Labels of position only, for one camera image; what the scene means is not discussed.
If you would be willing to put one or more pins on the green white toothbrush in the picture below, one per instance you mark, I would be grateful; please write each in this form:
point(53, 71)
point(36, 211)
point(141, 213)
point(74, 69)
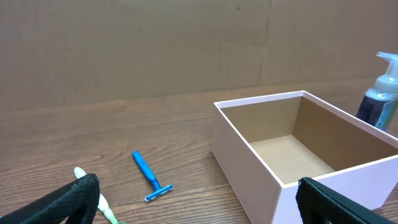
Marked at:
point(103, 205)

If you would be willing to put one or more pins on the clear pump soap bottle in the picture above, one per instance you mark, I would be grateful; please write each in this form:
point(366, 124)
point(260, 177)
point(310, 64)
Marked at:
point(379, 104)

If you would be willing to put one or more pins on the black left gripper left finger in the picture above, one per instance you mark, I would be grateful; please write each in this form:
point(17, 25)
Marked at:
point(75, 202)

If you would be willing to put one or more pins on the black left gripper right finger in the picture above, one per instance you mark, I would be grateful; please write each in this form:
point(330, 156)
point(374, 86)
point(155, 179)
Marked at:
point(319, 204)

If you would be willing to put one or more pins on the pink cardboard box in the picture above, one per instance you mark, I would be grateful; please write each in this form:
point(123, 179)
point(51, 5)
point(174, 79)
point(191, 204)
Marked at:
point(266, 144)

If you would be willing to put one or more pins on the blue disposable razor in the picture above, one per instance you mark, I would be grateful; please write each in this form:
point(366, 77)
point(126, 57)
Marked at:
point(150, 176)

